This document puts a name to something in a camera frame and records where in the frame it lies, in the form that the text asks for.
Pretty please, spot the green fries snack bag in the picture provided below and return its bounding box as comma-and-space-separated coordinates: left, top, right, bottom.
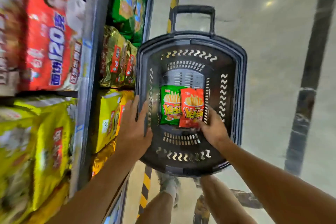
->
159, 85, 183, 126

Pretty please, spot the black shopping basket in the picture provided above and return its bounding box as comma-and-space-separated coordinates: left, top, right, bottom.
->
134, 5, 247, 177

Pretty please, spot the person's right forearm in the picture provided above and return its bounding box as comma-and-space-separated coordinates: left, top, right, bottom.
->
218, 137, 336, 224

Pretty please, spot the person's left hand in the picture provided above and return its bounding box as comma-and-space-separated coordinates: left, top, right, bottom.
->
117, 94, 154, 161

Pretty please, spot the black metal shelf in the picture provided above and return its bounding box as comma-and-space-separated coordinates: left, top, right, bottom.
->
0, 0, 161, 224

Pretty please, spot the person's left forearm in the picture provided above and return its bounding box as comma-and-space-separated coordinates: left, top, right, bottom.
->
47, 145, 142, 224

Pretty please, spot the person's left leg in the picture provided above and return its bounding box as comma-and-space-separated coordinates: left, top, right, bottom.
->
135, 191, 175, 224

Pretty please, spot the person's right leg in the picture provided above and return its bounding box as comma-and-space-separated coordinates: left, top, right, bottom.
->
199, 175, 258, 224

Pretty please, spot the orange puffed snack bag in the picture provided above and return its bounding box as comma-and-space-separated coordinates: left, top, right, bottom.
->
178, 87, 205, 129

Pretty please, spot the person's right hand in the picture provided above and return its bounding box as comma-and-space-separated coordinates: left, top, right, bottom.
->
198, 107, 232, 151

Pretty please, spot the group of shiny olive bags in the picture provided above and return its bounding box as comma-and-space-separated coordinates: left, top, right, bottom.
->
100, 26, 138, 88

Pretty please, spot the person's leg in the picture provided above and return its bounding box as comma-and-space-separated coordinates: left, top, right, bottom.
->
135, 191, 175, 224
199, 175, 258, 224

